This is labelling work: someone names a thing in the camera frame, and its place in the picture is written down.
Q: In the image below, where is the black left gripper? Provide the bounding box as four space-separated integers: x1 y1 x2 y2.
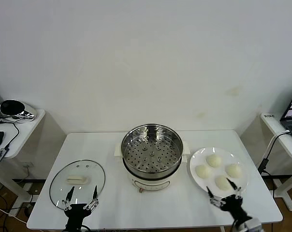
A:
62 185 101 232

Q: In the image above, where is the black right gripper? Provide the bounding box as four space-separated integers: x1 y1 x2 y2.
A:
206 178 248 219

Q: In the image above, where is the round glass pot lid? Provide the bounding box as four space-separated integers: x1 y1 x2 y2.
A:
49 159 106 210

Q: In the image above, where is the white steamed baozi bun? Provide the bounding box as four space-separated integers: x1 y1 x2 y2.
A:
225 163 243 177
195 164 212 179
205 154 222 168
215 175 234 190

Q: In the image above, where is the stainless steel steamer basket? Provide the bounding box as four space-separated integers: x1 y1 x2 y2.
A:
121 123 185 174

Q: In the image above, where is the round white plate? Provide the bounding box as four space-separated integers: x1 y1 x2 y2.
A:
189 146 248 198

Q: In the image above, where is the white side table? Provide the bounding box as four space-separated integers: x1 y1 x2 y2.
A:
261 112 292 211
0 108 46 216

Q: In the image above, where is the chrome round device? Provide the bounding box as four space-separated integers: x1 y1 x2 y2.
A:
0 99 38 121

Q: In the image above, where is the laptop charger cable with adapter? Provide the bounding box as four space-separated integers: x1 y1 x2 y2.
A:
257 130 292 175

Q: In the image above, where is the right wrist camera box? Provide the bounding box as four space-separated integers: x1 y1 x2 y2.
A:
248 220 262 232

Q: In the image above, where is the thin white floor cable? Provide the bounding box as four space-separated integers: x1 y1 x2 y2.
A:
0 204 28 224

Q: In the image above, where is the thin black desk cable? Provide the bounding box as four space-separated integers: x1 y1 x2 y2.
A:
0 117 20 149

